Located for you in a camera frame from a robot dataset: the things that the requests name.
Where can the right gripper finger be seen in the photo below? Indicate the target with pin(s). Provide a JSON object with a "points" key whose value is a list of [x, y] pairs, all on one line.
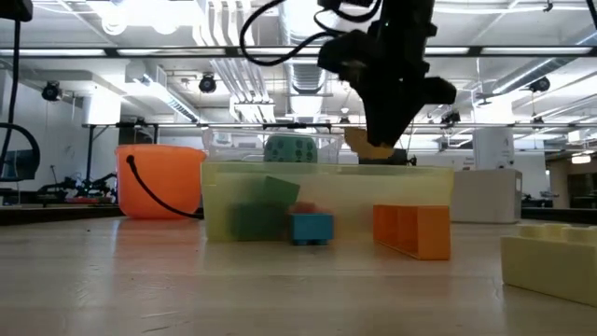
{"points": [[373, 116], [434, 91]]}

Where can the yellow large toy brick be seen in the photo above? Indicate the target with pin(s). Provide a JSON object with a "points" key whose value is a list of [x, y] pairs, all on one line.
{"points": [[361, 144]]}

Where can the yellow translucent tray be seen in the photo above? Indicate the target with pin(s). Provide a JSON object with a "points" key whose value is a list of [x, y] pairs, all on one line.
{"points": [[345, 196]]}

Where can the green foam dice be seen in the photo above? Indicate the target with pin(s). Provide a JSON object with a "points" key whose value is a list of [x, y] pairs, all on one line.
{"points": [[290, 149]]}

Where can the white plastic bin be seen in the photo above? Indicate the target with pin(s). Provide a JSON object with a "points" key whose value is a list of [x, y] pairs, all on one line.
{"points": [[485, 196]]}

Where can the green toy block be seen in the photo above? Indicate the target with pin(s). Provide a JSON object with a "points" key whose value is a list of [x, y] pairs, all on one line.
{"points": [[280, 191]]}

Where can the yellow small toy brick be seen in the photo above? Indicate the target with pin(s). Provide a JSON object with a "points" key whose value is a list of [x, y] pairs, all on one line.
{"points": [[550, 266]]}

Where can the black ceiling spotlight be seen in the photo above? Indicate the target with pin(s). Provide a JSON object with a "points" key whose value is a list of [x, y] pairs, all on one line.
{"points": [[207, 83], [450, 117], [540, 84], [51, 91]]}

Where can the white pillar cabinet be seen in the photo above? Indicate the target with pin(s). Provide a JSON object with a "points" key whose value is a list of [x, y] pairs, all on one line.
{"points": [[494, 147]]}

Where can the orange tall toy block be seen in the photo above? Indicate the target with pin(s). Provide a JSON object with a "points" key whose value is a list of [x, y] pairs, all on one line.
{"points": [[420, 231]]}

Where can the teal small toy brick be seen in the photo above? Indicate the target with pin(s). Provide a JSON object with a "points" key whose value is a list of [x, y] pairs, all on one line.
{"points": [[311, 228]]}

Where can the orange plastic bucket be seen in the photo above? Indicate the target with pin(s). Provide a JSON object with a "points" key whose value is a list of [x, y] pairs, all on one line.
{"points": [[163, 179]]}

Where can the black background robot equipment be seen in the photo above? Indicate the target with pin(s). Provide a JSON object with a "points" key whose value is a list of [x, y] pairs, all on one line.
{"points": [[79, 186]]}

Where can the black metal rig frame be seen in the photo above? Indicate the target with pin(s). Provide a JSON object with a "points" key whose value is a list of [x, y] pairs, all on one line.
{"points": [[163, 51]]}

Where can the wall monitor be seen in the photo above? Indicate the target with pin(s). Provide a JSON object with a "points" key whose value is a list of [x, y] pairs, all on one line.
{"points": [[23, 165]]}

